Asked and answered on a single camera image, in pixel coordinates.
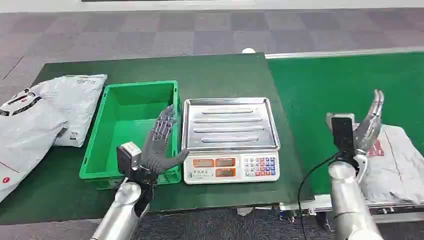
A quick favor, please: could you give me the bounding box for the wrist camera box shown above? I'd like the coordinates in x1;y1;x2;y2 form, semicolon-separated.
325;112;357;159
116;141;143;179

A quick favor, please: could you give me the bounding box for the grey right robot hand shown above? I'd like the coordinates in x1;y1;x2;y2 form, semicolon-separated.
352;89;385;155

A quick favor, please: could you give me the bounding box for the black cable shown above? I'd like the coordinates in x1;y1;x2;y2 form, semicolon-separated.
297;152;341;240

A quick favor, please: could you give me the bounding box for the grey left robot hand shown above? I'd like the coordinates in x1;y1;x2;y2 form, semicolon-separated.
140;104;190;175

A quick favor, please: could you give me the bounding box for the dark green table mat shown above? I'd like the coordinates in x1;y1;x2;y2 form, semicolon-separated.
0;52;314;226

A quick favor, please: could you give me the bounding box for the silver conveyor frame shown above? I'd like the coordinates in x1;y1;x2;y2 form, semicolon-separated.
236;46;424;233

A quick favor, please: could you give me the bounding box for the pale grey labelled parcel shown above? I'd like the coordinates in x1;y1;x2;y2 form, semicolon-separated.
30;74;108;148

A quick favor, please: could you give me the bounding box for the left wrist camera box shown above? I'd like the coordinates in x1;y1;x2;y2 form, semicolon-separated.
116;141;143;179

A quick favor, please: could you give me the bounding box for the green plastic crate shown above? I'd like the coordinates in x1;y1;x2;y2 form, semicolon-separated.
79;80;182;190

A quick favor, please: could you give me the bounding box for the large grey black-print parcel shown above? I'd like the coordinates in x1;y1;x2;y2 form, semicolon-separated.
0;88;69;204

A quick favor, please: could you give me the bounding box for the grey red-print parcel bag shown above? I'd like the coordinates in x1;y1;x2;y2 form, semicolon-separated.
356;124;424;205

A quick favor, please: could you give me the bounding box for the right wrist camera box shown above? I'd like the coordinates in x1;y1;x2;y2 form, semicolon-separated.
325;112;357;159

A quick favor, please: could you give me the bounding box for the steel scale tray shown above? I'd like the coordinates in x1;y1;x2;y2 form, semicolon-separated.
181;97;281;153

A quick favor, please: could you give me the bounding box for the white electronic weighing scale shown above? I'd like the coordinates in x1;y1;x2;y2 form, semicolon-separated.
182;148;281;185

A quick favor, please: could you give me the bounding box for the green conveyor belt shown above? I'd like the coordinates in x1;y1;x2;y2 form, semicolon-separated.
266;52;424;196

